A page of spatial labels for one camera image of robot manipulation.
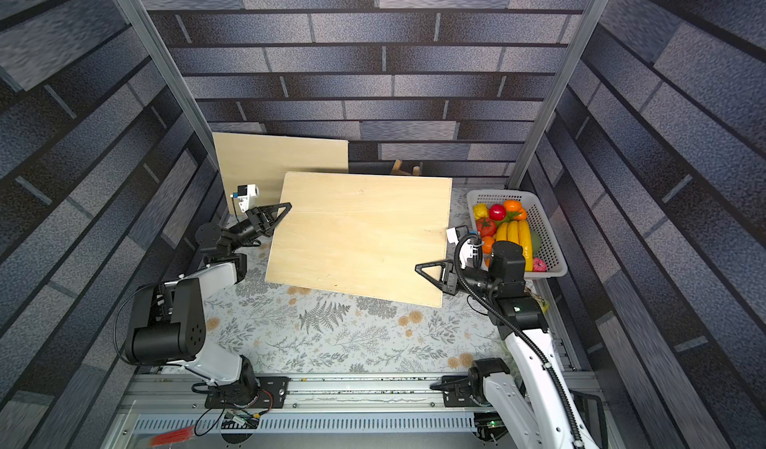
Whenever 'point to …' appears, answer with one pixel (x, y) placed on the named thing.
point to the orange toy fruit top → (516, 206)
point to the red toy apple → (497, 212)
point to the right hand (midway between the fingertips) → (414, 269)
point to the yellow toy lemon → (480, 211)
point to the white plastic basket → (550, 247)
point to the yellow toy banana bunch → (519, 231)
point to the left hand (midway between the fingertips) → (294, 213)
